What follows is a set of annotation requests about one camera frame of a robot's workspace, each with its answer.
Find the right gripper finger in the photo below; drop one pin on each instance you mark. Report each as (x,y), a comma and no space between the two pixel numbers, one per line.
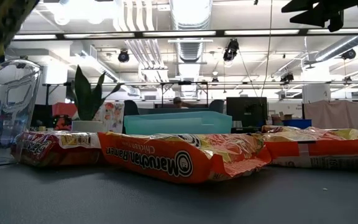
(322,4)
(322,19)

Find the red beef ramen pack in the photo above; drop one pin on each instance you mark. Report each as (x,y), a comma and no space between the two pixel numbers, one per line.
(42,149)

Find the ceiling light bar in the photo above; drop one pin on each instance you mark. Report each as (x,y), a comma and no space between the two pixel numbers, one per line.
(259,32)

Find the beige hanging cloth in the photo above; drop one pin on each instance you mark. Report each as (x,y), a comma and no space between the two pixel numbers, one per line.
(334,113)

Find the cardboard box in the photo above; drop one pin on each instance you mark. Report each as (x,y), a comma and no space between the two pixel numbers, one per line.
(286,116)

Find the blue plastic crate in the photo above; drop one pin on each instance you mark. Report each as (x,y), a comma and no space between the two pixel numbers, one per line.
(297,124)

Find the black computer monitor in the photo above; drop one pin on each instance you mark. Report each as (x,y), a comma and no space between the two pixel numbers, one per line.
(247,112)

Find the large grey-blue plastic bin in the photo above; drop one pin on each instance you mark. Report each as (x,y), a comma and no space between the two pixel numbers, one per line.
(216,106)

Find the person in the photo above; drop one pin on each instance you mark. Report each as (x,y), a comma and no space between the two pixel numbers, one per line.
(177,101)

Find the small teal plastic bin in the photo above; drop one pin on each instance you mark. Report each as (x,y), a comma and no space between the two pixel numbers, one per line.
(179,124)

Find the floral patterned cloth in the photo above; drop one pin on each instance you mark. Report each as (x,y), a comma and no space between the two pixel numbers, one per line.
(113,115)

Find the grey-blue table mat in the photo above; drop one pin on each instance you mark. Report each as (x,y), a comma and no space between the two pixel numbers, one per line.
(179,205)

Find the snake plant in white pot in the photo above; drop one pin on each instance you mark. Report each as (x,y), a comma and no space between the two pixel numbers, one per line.
(84,99)

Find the red box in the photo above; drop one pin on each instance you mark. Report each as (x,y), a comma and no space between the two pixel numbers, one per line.
(64,109)

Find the clear plastic bin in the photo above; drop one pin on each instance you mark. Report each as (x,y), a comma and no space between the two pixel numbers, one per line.
(26,93)

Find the silver ceiling air duct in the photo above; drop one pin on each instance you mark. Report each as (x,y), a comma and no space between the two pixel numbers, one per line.
(190,49)

